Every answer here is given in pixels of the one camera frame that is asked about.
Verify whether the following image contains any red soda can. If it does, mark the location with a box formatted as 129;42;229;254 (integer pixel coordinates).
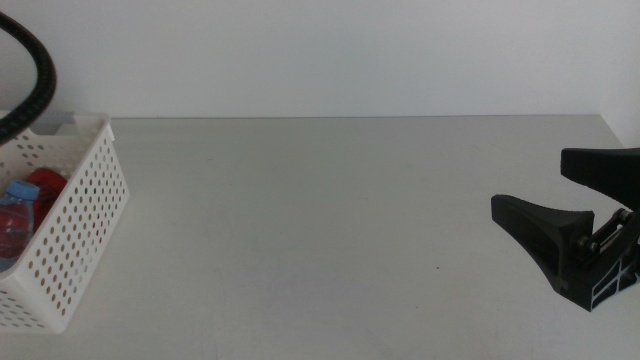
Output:
24;167;69;232

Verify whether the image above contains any clear water bottle blue cap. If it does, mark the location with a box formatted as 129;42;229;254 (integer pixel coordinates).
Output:
0;179;41;274

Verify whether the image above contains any white perforated plastic basket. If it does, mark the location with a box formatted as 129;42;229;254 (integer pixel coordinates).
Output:
0;110;130;335

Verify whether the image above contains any black corrugated cable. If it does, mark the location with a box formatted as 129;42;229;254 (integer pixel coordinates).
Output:
0;10;58;147

